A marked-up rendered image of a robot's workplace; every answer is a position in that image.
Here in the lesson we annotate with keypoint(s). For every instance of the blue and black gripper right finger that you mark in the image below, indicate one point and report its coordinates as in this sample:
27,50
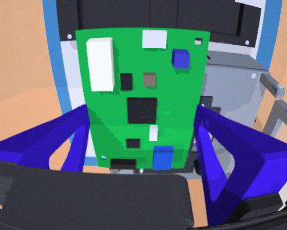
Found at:
260,163

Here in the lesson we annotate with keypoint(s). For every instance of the green circuit board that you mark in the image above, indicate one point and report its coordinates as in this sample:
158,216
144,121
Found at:
141,86

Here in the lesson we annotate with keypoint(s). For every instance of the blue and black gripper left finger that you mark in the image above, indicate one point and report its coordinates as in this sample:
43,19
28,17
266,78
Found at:
33,147

